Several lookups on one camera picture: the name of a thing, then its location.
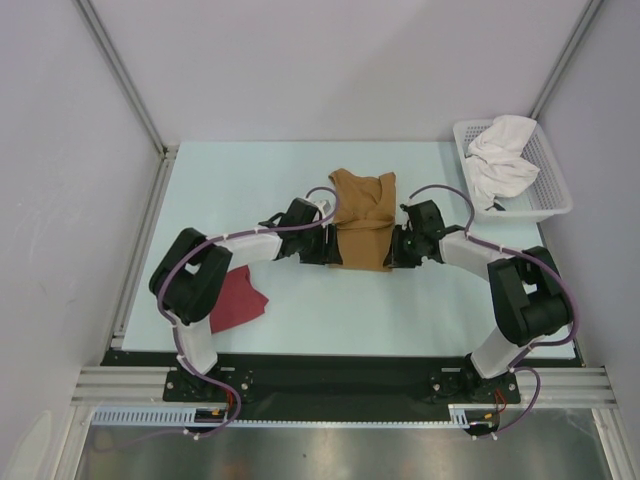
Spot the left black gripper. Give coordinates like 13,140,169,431
296,223,342,265

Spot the tan tank top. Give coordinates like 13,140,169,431
329,168,396,272

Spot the red tank top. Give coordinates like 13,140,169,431
209,265,269,334

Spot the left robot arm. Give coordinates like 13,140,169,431
149,197,342,400

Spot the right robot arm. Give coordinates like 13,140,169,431
385,200,576,403

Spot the white tank top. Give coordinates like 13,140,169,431
464,115,540,211

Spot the white plastic basket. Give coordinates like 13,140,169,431
453,119,573,224

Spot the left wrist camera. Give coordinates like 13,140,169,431
312,200,332,218

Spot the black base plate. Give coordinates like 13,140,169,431
99,349,584,424

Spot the left aluminium frame post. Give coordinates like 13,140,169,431
74,0,178,350

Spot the aluminium frame post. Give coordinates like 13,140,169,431
74,0,178,350
529,0,608,120

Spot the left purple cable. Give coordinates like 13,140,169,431
94,186,344,454

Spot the white cable duct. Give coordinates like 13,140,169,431
91,406,492,429

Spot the right aluminium frame post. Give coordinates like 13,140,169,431
529,0,608,120

